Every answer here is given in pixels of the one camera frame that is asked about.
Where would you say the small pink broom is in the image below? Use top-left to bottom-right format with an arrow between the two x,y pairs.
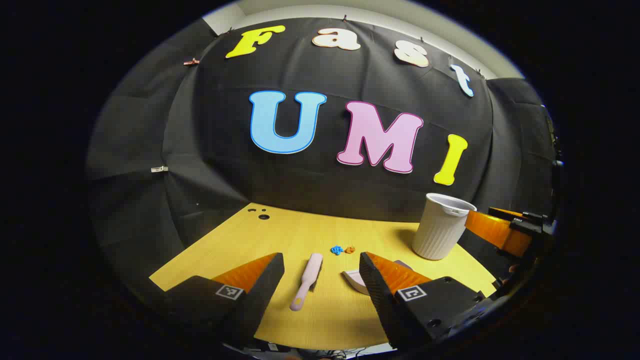
290,252 -> 324,312

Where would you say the black backdrop cloth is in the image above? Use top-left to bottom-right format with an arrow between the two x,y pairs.
85,17 -> 559,301

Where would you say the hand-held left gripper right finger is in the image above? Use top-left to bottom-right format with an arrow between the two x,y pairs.
359,251 -> 494,350

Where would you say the white ribbed garbage bin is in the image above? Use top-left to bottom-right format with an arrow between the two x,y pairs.
412,193 -> 477,261

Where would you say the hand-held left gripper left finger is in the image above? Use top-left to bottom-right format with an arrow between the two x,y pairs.
150,252 -> 285,349

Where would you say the pink dustpan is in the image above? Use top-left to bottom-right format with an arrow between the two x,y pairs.
342,259 -> 414,296

